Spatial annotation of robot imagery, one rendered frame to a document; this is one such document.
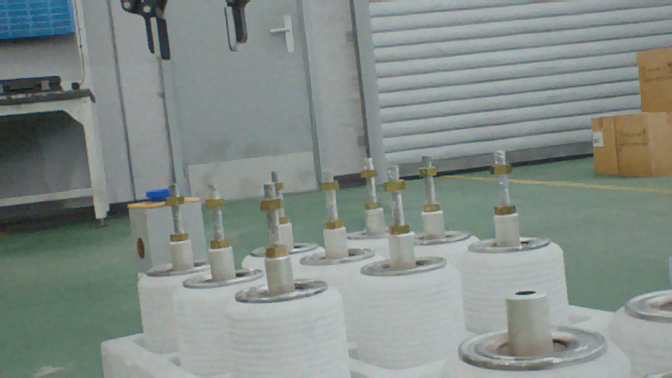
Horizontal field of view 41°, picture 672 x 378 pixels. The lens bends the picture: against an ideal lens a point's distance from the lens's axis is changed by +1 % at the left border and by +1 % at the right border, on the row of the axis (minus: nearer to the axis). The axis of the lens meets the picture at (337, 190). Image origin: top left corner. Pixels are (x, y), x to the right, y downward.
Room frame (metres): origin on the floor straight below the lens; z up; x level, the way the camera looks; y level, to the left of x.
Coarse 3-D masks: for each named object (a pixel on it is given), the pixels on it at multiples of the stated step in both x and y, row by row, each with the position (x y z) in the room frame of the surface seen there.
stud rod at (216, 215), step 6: (210, 186) 0.81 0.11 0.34; (216, 186) 0.81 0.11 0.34; (210, 192) 0.81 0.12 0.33; (216, 192) 0.81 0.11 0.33; (210, 198) 0.81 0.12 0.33; (216, 210) 0.81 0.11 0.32; (216, 216) 0.81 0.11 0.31; (216, 222) 0.81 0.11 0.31; (216, 228) 0.81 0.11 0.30; (222, 228) 0.81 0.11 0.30; (216, 234) 0.81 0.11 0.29; (222, 234) 0.81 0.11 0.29
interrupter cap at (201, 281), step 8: (240, 272) 0.83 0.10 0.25; (248, 272) 0.82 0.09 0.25; (256, 272) 0.82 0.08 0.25; (184, 280) 0.81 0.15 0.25; (192, 280) 0.81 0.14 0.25; (200, 280) 0.81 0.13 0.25; (208, 280) 0.82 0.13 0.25; (224, 280) 0.79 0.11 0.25; (232, 280) 0.78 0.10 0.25; (240, 280) 0.78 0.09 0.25; (248, 280) 0.78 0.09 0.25; (192, 288) 0.78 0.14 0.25; (200, 288) 0.78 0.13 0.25; (208, 288) 0.77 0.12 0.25
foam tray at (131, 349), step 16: (576, 320) 0.82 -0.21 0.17; (592, 320) 0.79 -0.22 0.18; (608, 320) 0.79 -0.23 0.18; (128, 336) 0.95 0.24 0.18; (608, 336) 0.77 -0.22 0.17; (112, 352) 0.90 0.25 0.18; (128, 352) 0.87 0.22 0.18; (144, 352) 0.87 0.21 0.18; (176, 352) 0.85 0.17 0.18; (352, 352) 0.79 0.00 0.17; (112, 368) 0.91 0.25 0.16; (128, 368) 0.85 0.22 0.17; (144, 368) 0.81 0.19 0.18; (160, 368) 0.79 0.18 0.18; (176, 368) 0.79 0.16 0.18; (352, 368) 0.72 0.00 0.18; (368, 368) 0.71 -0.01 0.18; (416, 368) 0.70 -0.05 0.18; (432, 368) 0.69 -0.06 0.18
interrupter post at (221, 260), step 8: (224, 248) 0.80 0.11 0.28; (216, 256) 0.80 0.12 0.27; (224, 256) 0.80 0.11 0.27; (232, 256) 0.81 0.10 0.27; (216, 264) 0.80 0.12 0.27; (224, 264) 0.80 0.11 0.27; (232, 264) 0.81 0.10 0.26; (216, 272) 0.80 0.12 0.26; (224, 272) 0.80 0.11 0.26; (232, 272) 0.81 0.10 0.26; (216, 280) 0.80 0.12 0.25
